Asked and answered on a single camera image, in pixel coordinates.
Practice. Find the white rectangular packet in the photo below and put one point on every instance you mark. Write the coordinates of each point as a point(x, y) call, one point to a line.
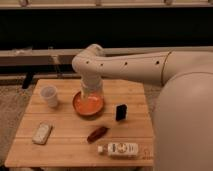
point(42, 134)

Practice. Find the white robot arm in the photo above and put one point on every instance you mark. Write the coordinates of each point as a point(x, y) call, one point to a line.
point(183, 115)

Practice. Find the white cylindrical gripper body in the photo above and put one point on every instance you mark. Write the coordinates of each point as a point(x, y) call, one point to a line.
point(91, 84)

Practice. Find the orange bowl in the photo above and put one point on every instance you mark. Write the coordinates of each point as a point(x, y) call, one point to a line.
point(88, 106)

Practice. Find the wooden table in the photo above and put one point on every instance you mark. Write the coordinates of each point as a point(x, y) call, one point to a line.
point(67, 144)

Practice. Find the brown oblong object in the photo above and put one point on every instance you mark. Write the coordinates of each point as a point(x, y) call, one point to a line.
point(96, 134)

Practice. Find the small black box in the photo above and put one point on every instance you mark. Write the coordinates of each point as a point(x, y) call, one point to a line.
point(121, 111)

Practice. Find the white plastic bottle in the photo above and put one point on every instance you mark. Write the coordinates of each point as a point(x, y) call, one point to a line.
point(119, 149)

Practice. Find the translucent plastic cup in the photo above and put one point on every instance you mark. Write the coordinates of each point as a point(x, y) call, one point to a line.
point(49, 95)

